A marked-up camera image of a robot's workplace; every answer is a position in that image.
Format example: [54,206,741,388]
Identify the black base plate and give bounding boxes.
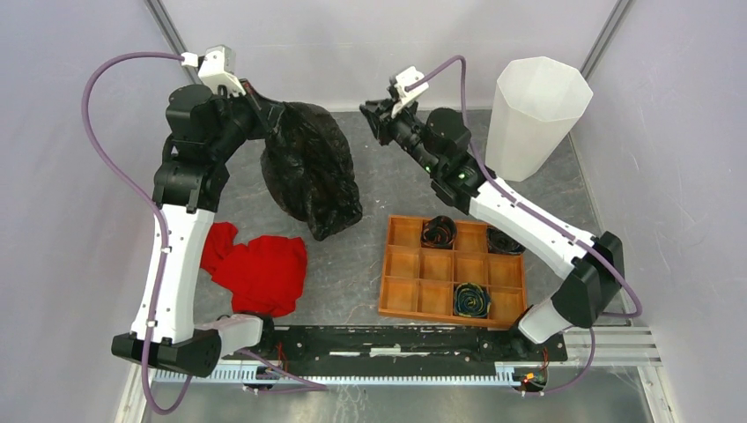
[249,325,568,377]

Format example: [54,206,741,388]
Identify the white slotted cable duct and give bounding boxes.
[152,365,517,387]

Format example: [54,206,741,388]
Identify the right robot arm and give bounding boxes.
[359,99,624,360]

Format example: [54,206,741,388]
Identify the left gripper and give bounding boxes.
[209,78,286,160]

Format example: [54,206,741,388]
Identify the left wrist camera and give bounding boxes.
[197,45,246,97]

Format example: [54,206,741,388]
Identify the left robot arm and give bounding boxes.
[111,79,284,377]

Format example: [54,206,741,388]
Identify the red cloth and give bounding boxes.
[200,222,308,318]

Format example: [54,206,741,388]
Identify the black trash bag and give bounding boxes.
[260,102,362,241]

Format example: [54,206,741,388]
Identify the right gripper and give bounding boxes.
[359,96,440,176]

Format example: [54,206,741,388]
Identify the white trash bin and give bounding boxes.
[484,56,593,182]

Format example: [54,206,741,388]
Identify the rolled sock dark green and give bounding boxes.
[486,226,526,256]

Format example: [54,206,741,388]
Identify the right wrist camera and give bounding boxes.
[390,66,429,118]

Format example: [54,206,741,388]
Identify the wooden compartment tray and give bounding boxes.
[378,215,527,329]

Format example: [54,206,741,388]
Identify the rolled sock yellow blue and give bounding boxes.
[453,283,492,319]

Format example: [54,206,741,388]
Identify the rolled sock orange stripes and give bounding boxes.
[420,215,458,249]

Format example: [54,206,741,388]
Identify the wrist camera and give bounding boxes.
[390,66,429,118]
[197,45,246,97]

